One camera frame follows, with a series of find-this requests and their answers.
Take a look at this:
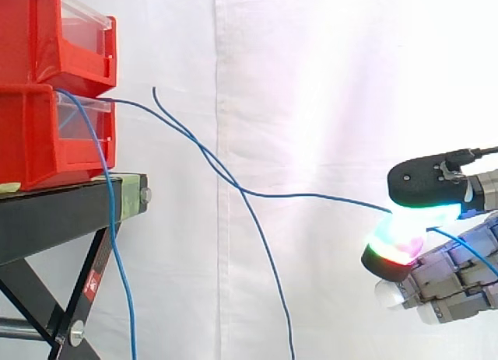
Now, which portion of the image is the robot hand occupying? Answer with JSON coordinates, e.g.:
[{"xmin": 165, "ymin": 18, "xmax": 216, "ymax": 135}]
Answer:
[{"xmin": 360, "ymin": 148, "xmax": 498, "ymax": 327}]

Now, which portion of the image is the black stand with green tape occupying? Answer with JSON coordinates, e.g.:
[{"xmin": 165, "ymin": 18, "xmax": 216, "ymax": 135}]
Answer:
[{"xmin": 0, "ymin": 173, "xmax": 151, "ymax": 360}]

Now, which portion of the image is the blue cable bundle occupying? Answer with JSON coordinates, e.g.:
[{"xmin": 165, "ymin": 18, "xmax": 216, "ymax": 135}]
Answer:
[{"xmin": 57, "ymin": 86, "xmax": 296, "ymax": 360}]

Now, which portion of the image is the thin black cable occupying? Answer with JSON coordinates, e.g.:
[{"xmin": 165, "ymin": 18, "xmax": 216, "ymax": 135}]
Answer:
[{"xmin": 447, "ymin": 145, "xmax": 498, "ymax": 163}]

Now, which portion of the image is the red bin with clear plate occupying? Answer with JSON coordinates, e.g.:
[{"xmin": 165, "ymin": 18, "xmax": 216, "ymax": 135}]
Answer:
[
  {"xmin": 0, "ymin": 83, "xmax": 117, "ymax": 192},
  {"xmin": 0, "ymin": 0, "xmax": 118, "ymax": 97}
]

